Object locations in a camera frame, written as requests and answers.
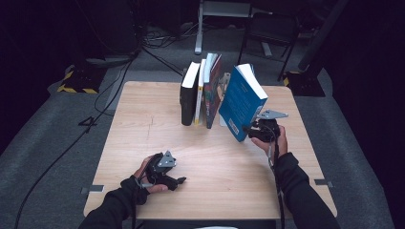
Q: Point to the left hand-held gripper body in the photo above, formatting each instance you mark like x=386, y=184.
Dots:
x=165, y=160

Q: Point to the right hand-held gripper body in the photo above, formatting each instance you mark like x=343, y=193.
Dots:
x=270, y=114

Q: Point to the bright blue paperback book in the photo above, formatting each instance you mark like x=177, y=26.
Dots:
x=238, y=105

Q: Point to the red and blue illustrated book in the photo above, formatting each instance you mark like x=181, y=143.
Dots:
x=211, y=95

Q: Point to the translucent expandable book stand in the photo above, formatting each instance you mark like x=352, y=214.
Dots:
x=224, y=81

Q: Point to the black hardcover book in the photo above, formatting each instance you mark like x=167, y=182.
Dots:
x=187, y=105

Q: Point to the thin yellow book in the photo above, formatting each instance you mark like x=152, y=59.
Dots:
x=200, y=82

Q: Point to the person's left hand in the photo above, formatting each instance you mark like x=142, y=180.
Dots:
x=140, y=173

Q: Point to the person's right hand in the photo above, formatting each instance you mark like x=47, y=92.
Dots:
x=283, y=144

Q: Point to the black stand with striped base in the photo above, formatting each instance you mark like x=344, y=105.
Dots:
x=305, y=84

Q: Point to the black chair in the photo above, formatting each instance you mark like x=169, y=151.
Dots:
x=270, y=35

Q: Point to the grey tape strip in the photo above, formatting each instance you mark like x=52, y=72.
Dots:
x=321, y=182

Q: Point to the black yellow striped base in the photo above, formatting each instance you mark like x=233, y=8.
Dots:
x=82, y=81

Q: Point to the grey metal desk frame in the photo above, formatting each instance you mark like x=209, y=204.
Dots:
x=199, y=31

